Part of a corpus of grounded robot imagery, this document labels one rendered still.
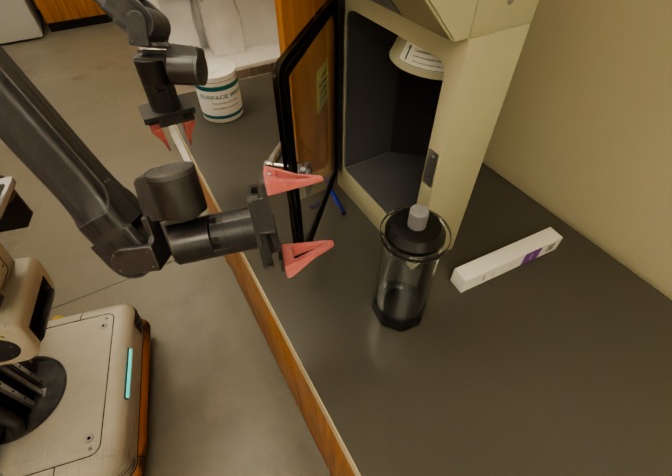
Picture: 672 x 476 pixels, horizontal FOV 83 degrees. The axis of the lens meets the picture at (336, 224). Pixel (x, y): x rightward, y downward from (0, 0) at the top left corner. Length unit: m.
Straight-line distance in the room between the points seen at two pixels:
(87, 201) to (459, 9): 0.48
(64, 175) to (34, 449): 1.21
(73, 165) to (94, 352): 1.22
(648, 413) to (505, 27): 0.64
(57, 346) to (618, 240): 1.78
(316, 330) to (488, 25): 0.55
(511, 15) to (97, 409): 1.52
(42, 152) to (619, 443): 0.88
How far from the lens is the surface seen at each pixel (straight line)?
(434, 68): 0.65
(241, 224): 0.49
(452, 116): 0.59
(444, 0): 0.49
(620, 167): 0.98
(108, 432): 1.53
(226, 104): 1.26
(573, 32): 0.98
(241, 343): 1.82
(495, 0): 0.55
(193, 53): 0.81
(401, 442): 0.68
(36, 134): 0.53
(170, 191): 0.48
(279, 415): 1.68
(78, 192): 0.53
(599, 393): 0.82
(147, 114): 0.88
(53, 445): 1.60
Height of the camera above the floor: 1.59
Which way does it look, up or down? 47 degrees down
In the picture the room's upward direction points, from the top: straight up
